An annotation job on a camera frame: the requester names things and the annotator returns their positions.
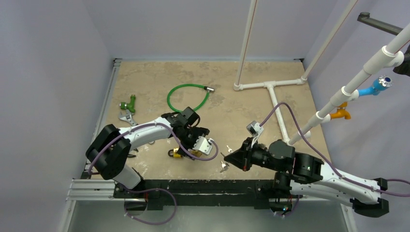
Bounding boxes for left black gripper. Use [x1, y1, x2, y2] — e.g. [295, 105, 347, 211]
[177, 127, 209, 160]

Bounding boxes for red adjustable wrench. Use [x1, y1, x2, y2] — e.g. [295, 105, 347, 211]
[118, 109, 138, 126]

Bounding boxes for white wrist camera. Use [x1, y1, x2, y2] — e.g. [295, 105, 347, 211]
[192, 136, 213, 156]
[246, 121, 264, 147]

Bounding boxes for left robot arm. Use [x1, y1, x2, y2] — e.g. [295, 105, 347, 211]
[86, 107, 213, 198]

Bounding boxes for white pvc pipe frame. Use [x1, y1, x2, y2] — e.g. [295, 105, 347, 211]
[233, 0, 410, 145]

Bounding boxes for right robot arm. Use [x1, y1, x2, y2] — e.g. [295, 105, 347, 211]
[224, 137, 389, 218]

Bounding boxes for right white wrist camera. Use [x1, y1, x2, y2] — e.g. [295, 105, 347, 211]
[246, 121, 264, 147]

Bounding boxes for orange faucet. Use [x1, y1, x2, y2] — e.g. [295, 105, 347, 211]
[330, 102, 351, 120]

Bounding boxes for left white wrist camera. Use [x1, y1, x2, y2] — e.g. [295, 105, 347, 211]
[192, 136, 213, 156]

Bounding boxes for blue faucet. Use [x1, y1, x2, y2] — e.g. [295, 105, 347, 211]
[358, 75, 393, 97]

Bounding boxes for green hose nozzle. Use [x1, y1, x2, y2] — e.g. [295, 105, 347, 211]
[119, 94, 136, 113]

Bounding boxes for black overhead bar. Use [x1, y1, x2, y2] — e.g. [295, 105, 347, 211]
[357, 12, 403, 36]

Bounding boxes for black pliers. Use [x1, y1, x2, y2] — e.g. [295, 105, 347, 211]
[127, 148, 138, 158]

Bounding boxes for large brass padlock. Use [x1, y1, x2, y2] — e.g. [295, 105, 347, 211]
[190, 150, 203, 158]

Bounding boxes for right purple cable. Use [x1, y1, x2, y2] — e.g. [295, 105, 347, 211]
[259, 102, 410, 218]

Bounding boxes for green cable lock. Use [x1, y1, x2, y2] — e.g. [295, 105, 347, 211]
[166, 84, 216, 113]

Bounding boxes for small yellow padlock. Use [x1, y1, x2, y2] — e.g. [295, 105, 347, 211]
[167, 147, 183, 159]

